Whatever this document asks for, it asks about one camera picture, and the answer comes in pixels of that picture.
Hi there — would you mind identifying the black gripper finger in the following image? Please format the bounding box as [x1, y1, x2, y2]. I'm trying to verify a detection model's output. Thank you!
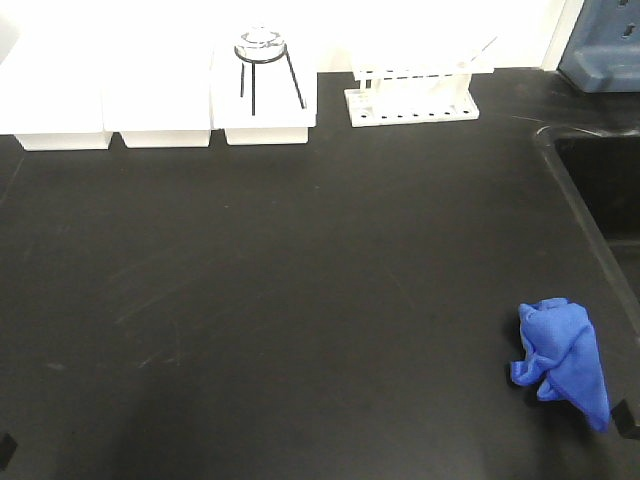
[612, 399, 640, 440]
[0, 432, 18, 470]

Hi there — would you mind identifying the blue microfiber cloth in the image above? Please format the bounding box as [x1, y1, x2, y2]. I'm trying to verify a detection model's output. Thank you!
[509, 298, 610, 433]

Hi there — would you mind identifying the black lab sink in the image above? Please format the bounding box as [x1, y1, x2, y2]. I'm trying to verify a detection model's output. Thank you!
[533, 126, 639, 353]

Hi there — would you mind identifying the blue-grey pegboard drying rack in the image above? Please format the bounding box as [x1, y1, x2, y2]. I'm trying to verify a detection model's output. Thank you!
[558, 0, 639, 93]

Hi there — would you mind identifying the white plastic bin left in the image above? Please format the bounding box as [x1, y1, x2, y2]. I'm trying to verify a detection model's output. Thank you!
[1, 35, 112, 151]

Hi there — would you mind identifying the white plastic bin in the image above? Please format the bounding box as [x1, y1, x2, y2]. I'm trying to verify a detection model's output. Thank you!
[102, 38, 213, 149]
[1, 35, 112, 151]
[210, 40, 318, 145]

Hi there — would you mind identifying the white plastic bin middle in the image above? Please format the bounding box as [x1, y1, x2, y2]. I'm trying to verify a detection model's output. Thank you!
[102, 38, 213, 149]

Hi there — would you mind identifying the white test tube rack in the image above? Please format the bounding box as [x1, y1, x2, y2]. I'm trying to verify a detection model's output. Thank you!
[344, 37, 497, 128]

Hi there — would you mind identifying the white plastic bin right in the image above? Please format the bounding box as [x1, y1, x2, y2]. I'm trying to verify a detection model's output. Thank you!
[210, 40, 318, 145]

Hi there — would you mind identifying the clear glass dish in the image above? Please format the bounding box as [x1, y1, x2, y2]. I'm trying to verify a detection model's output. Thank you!
[234, 27, 286, 63]

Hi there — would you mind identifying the black wire tripod stand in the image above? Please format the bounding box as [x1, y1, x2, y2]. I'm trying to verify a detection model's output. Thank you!
[234, 43, 307, 117]

